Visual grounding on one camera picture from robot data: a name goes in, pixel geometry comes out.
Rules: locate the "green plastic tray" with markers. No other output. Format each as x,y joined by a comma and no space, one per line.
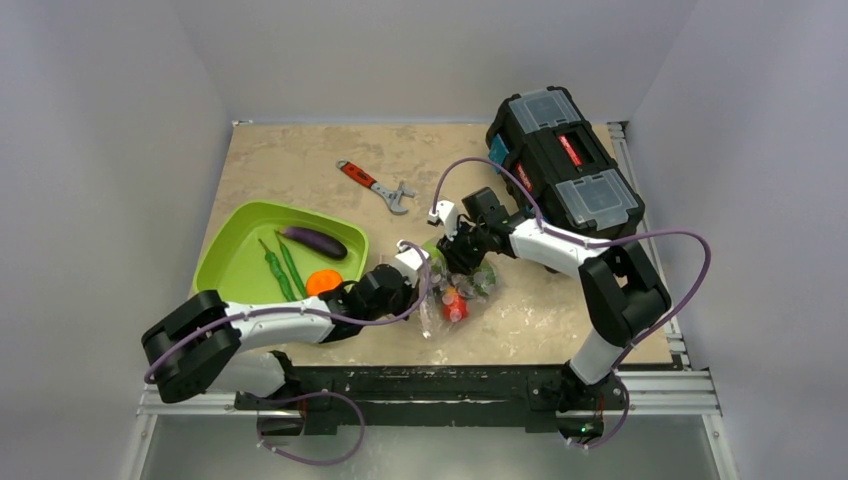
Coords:
234,263

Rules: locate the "red fake fruit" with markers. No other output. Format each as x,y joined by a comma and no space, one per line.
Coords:
454,307

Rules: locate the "green fake chili pepper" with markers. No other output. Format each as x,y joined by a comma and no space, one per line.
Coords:
291,266

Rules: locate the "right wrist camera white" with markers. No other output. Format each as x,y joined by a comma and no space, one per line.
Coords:
446,214

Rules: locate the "orange fake tangerine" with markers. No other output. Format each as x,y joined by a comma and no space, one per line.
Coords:
322,281

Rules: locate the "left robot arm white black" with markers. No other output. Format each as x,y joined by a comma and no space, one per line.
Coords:
205,340

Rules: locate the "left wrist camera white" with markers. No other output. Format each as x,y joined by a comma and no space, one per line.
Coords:
410,261

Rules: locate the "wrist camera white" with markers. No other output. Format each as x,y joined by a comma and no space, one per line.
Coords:
446,214
410,261

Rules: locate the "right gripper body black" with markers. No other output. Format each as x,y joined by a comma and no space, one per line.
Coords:
460,250

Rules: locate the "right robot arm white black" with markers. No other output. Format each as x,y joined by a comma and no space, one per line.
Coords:
623,293

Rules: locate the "purple fake eggplant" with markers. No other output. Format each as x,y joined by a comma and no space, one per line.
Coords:
317,241

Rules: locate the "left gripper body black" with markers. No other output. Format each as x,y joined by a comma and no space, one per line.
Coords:
398,305

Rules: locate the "clear zip top bag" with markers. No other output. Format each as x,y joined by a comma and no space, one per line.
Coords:
477,289

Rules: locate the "black mounting base rail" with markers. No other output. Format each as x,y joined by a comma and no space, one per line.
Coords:
535,398

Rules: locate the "black plastic toolbox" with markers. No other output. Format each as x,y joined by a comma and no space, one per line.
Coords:
565,172

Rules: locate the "red handled adjustable wrench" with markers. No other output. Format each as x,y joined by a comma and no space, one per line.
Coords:
392,197

